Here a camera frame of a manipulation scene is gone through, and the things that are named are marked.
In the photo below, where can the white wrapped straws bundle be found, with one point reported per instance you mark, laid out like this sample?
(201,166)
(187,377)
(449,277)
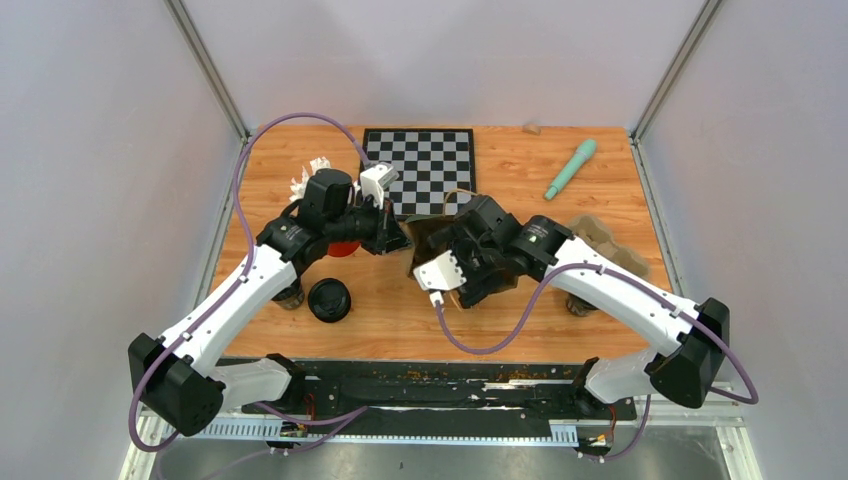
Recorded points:
(298,185)

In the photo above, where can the cardboard cup carrier tray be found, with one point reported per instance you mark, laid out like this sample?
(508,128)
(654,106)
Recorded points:
(600,237)

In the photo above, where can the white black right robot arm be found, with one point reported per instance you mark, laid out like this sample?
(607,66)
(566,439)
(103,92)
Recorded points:
(688,341)

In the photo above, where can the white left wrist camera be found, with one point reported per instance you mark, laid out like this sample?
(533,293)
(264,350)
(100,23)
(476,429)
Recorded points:
(375,182)

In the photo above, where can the small brown wood block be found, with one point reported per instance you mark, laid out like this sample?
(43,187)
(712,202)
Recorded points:
(531,128)

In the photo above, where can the clear brown plastic cup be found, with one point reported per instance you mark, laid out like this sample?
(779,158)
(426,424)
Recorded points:
(578,307)

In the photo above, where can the black cup stack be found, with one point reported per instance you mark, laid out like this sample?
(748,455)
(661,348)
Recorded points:
(291,297)

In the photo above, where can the black white chessboard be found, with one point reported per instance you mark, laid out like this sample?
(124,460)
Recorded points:
(436,167)

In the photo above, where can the black lid stack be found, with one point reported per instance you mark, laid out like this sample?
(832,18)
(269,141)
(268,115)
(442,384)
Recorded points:
(329,300)

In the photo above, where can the mint green handle tool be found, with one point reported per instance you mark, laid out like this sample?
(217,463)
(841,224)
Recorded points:
(580,156)

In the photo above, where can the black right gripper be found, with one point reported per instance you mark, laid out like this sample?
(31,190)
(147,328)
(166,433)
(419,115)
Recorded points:
(476,286)

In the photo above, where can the red straw holder cup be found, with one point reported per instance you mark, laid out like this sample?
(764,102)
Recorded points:
(342,249)

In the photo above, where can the green paper bag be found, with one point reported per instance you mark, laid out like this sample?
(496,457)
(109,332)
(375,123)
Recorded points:
(424,242)

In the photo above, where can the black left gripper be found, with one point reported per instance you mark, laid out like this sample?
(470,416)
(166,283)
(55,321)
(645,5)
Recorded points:
(392,239)

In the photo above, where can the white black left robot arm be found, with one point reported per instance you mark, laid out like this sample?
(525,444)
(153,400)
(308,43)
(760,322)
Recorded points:
(176,375)

